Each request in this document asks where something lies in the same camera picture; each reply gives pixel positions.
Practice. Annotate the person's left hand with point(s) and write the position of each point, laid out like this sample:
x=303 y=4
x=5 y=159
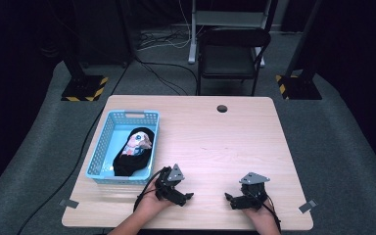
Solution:
x=151 y=200

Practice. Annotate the blue plastic basket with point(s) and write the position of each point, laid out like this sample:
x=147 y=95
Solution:
x=109 y=153

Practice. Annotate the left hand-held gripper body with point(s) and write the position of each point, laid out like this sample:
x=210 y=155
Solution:
x=167 y=182

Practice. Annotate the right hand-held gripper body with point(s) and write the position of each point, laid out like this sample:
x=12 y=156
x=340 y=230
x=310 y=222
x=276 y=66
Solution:
x=254 y=187

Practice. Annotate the black folding chair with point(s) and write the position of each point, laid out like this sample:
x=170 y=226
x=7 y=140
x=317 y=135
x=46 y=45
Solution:
x=230 y=60

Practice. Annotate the black sock with colourful print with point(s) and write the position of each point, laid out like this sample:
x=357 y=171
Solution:
x=129 y=163

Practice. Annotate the white metal stand frame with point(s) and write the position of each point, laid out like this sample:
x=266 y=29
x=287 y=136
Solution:
x=194 y=39

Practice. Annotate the black stand with striped base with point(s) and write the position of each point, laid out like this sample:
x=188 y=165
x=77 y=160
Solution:
x=298 y=86
x=83 y=86

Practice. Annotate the person's right hand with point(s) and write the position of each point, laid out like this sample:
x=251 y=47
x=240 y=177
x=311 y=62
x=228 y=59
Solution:
x=261 y=213

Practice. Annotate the grey tape strip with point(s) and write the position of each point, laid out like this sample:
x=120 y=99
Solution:
x=307 y=206
x=68 y=203

